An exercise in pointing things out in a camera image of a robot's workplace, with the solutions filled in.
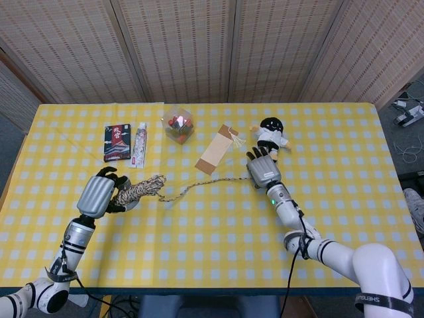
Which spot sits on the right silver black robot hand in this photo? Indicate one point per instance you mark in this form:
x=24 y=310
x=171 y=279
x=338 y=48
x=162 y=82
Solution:
x=263 y=169

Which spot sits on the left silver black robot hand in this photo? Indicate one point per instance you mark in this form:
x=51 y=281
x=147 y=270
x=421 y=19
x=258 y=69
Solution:
x=96 y=195

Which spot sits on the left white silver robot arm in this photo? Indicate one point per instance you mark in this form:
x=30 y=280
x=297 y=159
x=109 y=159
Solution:
x=74 y=242

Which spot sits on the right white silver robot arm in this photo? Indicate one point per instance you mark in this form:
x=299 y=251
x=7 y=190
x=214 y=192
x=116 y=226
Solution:
x=374 y=265

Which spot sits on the black white plush doll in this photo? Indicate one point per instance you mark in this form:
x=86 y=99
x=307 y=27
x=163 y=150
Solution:
x=270 y=132

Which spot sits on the beige bookmark with tassel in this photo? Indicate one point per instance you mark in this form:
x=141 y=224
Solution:
x=215 y=150

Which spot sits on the black red card box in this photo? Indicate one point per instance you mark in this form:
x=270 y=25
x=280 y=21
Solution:
x=116 y=142

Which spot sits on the white floral tube package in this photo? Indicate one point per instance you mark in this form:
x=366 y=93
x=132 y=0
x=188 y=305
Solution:
x=139 y=147

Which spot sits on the yellow checked tablecloth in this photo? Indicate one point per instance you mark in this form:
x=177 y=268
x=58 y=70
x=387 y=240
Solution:
x=212 y=248

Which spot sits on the clear box with red pieces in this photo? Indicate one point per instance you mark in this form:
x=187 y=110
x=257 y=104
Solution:
x=178 y=127

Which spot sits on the woven folding screen panel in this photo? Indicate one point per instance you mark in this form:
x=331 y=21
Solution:
x=374 y=49
x=179 y=49
x=66 y=49
x=281 y=49
x=16 y=96

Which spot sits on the black floor object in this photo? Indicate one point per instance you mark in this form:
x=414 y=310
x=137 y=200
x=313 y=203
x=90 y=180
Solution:
x=412 y=180

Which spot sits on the grey white floor device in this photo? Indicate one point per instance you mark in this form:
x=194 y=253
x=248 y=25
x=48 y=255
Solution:
x=409 y=114

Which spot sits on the grey shoe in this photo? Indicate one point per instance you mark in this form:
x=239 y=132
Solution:
x=415 y=205

